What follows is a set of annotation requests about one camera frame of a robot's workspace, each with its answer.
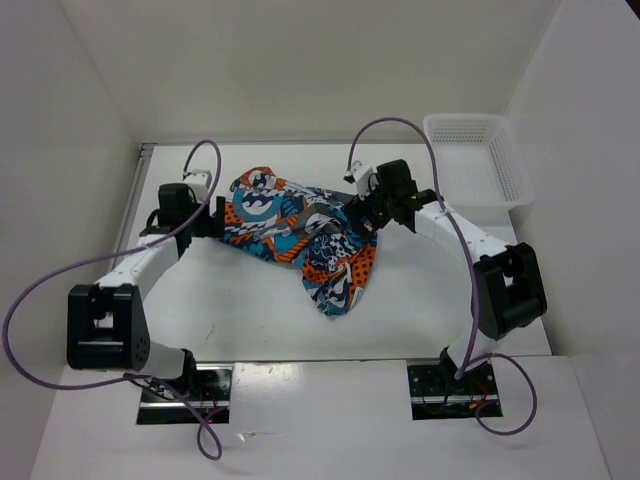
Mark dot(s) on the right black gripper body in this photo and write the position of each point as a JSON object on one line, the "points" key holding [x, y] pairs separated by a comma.
{"points": [[376, 206]]}

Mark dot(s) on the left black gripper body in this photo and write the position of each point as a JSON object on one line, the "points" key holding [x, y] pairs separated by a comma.
{"points": [[204, 225]]}

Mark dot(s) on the colourful patterned shorts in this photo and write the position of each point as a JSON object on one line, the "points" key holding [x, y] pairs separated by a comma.
{"points": [[305, 227]]}

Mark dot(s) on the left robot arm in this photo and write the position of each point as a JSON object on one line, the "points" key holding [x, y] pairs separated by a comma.
{"points": [[163, 362]]}

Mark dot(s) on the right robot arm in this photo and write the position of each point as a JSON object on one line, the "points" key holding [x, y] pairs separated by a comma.
{"points": [[507, 291]]}

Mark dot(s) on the white plastic basket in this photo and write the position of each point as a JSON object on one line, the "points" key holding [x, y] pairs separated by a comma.
{"points": [[479, 163]]}

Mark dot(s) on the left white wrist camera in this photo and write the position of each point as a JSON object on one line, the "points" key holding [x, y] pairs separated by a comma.
{"points": [[199, 182]]}

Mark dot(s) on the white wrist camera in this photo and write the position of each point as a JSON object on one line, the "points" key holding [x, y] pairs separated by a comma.
{"points": [[199, 182], [363, 177]]}

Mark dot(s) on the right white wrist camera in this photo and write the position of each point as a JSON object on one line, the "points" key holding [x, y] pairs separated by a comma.
{"points": [[363, 177]]}

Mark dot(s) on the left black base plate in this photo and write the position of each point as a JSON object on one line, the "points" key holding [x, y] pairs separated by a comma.
{"points": [[209, 394]]}

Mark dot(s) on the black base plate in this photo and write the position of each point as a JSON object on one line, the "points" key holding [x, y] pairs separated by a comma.
{"points": [[209, 394], [433, 399]]}

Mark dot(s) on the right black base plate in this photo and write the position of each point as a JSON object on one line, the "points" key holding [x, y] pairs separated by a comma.
{"points": [[433, 399]]}

